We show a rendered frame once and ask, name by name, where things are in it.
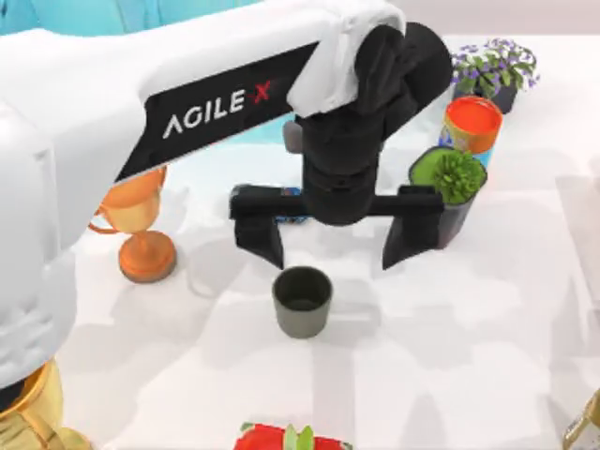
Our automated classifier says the green plant in black pot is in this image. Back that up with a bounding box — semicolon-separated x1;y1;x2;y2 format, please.
408;145;489;248

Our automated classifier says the bronze trophy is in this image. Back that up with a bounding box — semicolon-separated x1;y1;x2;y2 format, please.
87;166;179;285

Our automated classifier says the purple flower plant pot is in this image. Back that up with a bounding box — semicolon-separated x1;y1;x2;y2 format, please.
450;38;541;114

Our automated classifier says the red pot with green leaves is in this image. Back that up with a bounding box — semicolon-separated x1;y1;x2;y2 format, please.
232;421;353;450

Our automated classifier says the gold trophy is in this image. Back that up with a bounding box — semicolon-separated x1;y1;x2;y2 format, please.
0;358;98;450

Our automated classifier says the dark blue small object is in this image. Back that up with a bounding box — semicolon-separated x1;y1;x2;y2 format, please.
275;186;309;226

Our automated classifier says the grey-green cup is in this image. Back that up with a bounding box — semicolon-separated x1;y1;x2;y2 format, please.
272;265;335;340

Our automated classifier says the gold and white object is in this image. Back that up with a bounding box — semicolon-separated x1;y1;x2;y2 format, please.
561;387;600;450

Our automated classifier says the orange can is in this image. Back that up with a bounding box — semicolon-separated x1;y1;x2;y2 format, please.
439;95;504;157

